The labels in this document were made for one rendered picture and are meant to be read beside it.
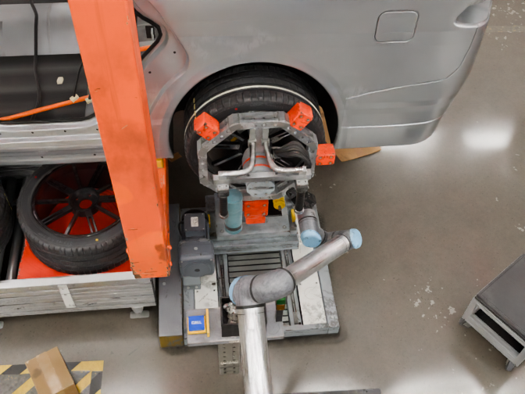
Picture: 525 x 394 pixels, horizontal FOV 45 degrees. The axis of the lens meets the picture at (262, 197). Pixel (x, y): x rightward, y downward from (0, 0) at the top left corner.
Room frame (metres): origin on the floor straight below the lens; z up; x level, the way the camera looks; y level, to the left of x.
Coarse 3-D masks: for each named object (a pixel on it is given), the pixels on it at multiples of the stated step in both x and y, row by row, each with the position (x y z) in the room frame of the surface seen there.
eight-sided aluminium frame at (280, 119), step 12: (228, 120) 1.95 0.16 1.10; (240, 120) 1.94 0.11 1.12; (252, 120) 1.94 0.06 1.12; (264, 120) 1.95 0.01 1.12; (276, 120) 1.95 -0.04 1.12; (288, 120) 1.97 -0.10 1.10; (228, 132) 1.92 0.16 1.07; (288, 132) 1.95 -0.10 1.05; (300, 132) 1.96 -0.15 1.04; (312, 132) 2.03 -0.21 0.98; (204, 144) 1.91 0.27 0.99; (216, 144) 1.91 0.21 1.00; (312, 144) 1.97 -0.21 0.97; (204, 156) 1.90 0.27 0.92; (312, 156) 1.97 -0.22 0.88; (204, 168) 1.90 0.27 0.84; (312, 168) 1.97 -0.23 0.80; (204, 180) 1.90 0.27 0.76; (276, 192) 1.96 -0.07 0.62
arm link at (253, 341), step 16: (240, 288) 1.31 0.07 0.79; (240, 304) 1.26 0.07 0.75; (256, 304) 1.26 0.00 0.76; (240, 320) 1.22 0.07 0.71; (256, 320) 1.21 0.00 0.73; (240, 336) 1.17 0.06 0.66; (256, 336) 1.15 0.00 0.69; (256, 352) 1.10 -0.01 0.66; (256, 368) 1.05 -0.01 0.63; (256, 384) 1.00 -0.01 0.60
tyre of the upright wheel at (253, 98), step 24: (240, 72) 2.19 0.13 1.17; (264, 72) 2.19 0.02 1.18; (288, 72) 2.24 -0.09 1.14; (192, 96) 2.17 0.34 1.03; (240, 96) 2.03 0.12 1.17; (264, 96) 2.03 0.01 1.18; (288, 96) 2.07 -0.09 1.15; (312, 96) 2.21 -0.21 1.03; (192, 120) 2.03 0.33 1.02; (312, 120) 2.05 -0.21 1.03; (192, 144) 1.98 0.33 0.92; (192, 168) 1.98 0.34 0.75
